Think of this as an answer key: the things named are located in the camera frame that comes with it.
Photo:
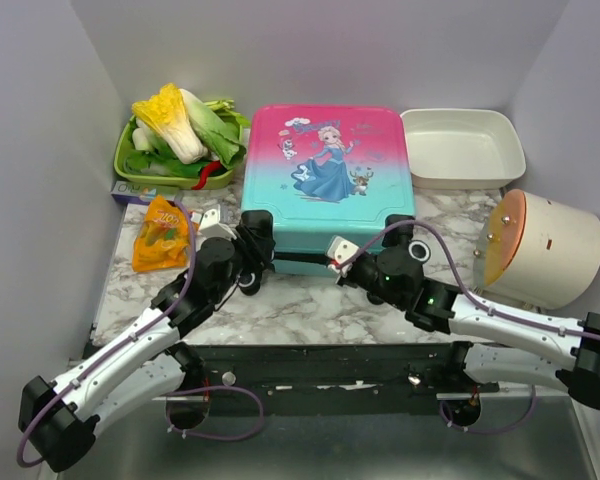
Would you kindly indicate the purple and white small box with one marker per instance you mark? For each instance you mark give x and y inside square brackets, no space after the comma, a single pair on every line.
[126,192]

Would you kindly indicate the orange snack bag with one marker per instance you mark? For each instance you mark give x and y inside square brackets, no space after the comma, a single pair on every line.
[163,239]

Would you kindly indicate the napa cabbage with yellow top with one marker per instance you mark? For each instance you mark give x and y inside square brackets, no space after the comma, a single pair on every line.
[166,115]

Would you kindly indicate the white cylinder appliance orange lid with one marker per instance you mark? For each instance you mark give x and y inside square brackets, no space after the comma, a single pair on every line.
[537,251]

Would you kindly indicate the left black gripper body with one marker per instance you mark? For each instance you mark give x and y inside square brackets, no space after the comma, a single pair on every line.
[226,287]

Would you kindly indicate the red chili pepper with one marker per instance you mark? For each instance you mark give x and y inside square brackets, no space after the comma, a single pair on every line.
[206,173]

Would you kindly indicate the white rectangular plastic basin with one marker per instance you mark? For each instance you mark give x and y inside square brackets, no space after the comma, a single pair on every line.
[462,149]

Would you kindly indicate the green plastic vegetable tray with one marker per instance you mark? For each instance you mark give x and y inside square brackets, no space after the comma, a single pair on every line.
[149,167]

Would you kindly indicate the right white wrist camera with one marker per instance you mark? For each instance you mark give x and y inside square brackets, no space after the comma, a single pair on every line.
[340,254]

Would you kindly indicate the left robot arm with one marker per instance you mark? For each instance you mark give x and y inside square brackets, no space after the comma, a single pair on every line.
[58,418]

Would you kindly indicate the pink and teal kids suitcase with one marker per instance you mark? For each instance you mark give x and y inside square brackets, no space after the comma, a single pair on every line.
[324,171]

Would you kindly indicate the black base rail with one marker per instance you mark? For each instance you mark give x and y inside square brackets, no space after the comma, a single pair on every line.
[248,381]

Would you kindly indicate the green leafy lettuce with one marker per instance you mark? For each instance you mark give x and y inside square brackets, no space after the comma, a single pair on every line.
[218,125]

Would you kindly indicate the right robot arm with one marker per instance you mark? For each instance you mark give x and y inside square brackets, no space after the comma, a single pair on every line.
[518,346]

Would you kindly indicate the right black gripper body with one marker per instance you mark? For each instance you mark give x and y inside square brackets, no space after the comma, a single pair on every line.
[366,277]

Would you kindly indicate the white bok choy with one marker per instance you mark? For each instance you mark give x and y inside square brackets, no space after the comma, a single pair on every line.
[143,137]

